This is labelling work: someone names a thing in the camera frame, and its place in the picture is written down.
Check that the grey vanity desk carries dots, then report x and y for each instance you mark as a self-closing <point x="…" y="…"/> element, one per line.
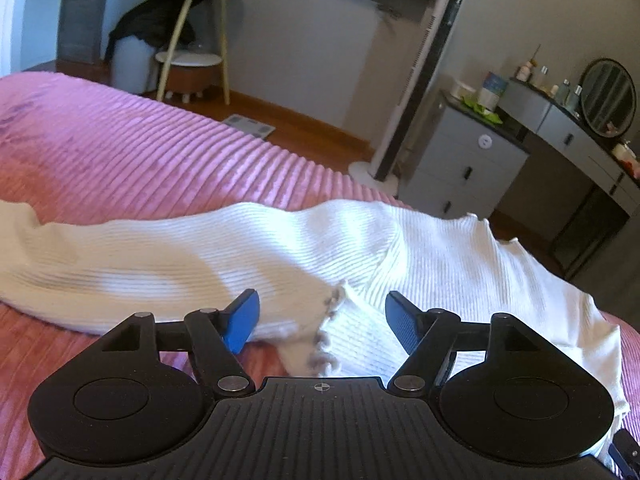
<point x="565" y="130"/>

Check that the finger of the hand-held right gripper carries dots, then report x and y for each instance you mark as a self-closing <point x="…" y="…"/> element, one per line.
<point x="629" y="455"/>

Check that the cream bottle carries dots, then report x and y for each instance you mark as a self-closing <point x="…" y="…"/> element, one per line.
<point x="523" y="71"/>

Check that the clear glass bottle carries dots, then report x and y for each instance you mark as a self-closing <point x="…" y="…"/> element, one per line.
<point x="544" y="77"/>

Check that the white jar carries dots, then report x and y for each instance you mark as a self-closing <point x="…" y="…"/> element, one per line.
<point x="625" y="152"/>

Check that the grey bin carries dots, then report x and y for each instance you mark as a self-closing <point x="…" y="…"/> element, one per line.
<point x="130" y="67"/>

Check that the white ribbed knit garment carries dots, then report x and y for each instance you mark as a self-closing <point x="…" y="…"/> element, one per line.
<point x="425" y="260"/>

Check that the white cup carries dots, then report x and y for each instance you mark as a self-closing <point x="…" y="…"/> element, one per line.
<point x="459" y="90"/>

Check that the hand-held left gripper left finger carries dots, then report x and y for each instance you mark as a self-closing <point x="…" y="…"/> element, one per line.
<point x="242" y="317"/>

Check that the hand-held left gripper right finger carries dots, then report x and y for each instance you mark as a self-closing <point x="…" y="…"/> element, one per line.
<point x="402" y="322"/>

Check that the grey bathroom scale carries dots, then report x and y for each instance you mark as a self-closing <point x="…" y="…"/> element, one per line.
<point x="249" y="126"/>

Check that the brown stool white cushion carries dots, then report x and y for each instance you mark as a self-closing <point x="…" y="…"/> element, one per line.
<point x="190" y="80"/>

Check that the white black tower fan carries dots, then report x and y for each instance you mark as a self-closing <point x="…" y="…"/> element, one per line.
<point x="430" y="70"/>

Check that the white side table yellow legs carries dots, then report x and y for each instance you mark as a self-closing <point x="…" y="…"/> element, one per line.
<point x="187" y="59"/>

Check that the grey drawer cabinet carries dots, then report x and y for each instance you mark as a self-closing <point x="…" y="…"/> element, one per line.
<point x="465" y="160"/>

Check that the grey curtain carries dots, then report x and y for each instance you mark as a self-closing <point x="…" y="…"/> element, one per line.
<point x="82" y="10"/>

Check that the grey pump bottle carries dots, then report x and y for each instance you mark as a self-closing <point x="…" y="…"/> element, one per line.
<point x="578" y="97"/>
<point x="565" y="92"/>

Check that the pink ribbed blanket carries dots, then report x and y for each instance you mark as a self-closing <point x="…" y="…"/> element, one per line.
<point x="125" y="160"/>

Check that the green tray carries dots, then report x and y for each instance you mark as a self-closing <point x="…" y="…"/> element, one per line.
<point x="482" y="111"/>

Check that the round black-framed mirror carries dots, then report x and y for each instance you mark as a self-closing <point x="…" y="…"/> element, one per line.
<point x="607" y="97"/>

